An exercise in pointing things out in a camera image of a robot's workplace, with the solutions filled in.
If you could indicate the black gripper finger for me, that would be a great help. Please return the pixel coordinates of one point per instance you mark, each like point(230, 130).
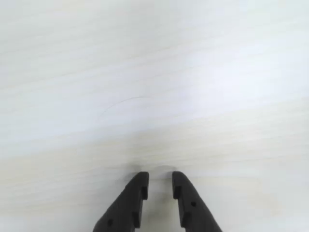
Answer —
point(125, 203)
point(193, 212)

